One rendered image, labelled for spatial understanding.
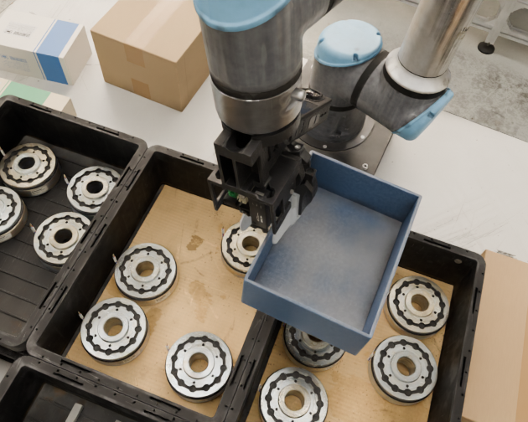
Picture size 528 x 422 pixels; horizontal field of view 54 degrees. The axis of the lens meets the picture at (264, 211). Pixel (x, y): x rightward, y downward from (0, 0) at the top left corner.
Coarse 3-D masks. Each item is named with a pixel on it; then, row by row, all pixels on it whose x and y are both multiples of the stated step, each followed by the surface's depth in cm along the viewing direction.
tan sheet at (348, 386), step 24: (312, 336) 86; (384, 336) 87; (432, 336) 87; (288, 360) 84; (360, 360) 84; (336, 384) 82; (360, 384) 82; (288, 408) 80; (336, 408) 80; (360, 408) 80; (384, 408) 81; (408, 408) 81
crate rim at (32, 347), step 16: (144, 160) 90; (192, 160) 91; (128, 192) 87; (112, 208) 85; (96, 240) 82; (80, 256) 80; (80, 272) 79; (64, 288) 77; (48, 320) 75; (256, 320) 76; (32, 336) 73; (256, 336) 75; (32, 352) 72; (48, 352) 72; (240, 352) 74; (64, 368) 71; (80, 368) 73; (240, 368) 73; (112, 384) 71; (128, 384) 71; (144, 400) 70; (224, 400) 70; (176, 416) 69; (192, 416) 69; (208, 416) 69; (224, 416) 69
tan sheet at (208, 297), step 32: (160, 224) 95; (192, 224) 95; (224, 224) 96; (192, 256) 92; (192, 288) 89; (224, 288) 89; (160, 320) 86; (192, 320) 86; (224, 320) 86; (160, 352) 83; (160, 384) 81
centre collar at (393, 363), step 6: (396, 354) 81; (402, 354) 81; (408, 354) 81; (414, 354) 82; (396, 360) 81; (414, 360) 81; (390, 366) 81; (396, 366) 80; (414, 366) 81; (420, 366) 81; (396, 372) 80; (414, 372) 80; (420, 372) 80; (396, 378) 80; (402, 378) 79; (408, 378) 79; (414, 378) 80
